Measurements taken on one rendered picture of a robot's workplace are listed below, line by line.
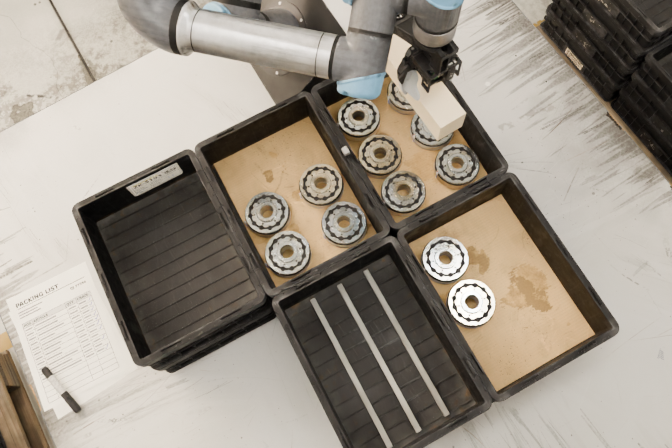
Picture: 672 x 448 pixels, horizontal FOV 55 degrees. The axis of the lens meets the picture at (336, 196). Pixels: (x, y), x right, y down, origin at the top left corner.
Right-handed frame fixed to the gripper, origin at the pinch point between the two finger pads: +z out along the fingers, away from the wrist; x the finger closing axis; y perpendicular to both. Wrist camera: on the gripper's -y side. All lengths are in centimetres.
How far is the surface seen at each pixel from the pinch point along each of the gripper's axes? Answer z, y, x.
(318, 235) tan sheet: 25.9, 10.2, -32.1
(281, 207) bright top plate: 23.1, 0.7, -36.2
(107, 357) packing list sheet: 39, 6, -90
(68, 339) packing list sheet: 39, -3, -96
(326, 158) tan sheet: 26.0, -5.3, -20.6
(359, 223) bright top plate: 23.1, 13.6, -23.0
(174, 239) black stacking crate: 26, -7, -61
